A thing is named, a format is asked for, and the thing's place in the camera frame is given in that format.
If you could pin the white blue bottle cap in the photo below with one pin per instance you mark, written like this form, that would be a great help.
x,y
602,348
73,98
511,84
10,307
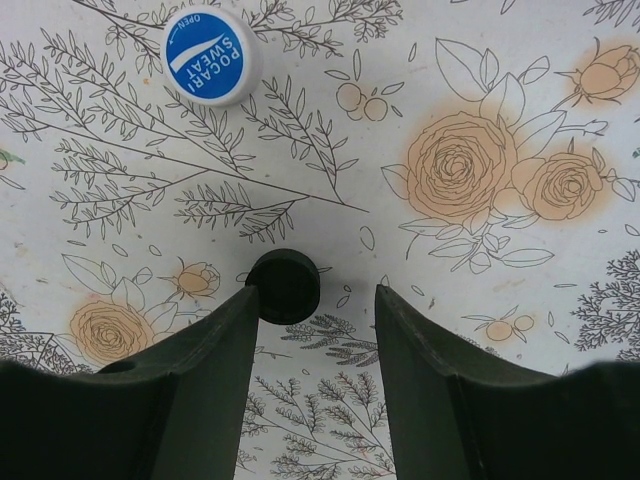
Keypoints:
x,y
211,56

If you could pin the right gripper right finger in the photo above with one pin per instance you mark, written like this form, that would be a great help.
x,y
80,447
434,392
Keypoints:
x,y
457,412

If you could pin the floral table cloth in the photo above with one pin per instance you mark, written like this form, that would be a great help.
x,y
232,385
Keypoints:
x,y
113,191

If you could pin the black bottle cap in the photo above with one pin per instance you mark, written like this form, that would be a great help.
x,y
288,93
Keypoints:
x,y
288,284

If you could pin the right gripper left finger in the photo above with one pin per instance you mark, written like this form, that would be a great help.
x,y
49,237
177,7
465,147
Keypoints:
x,y
172,411

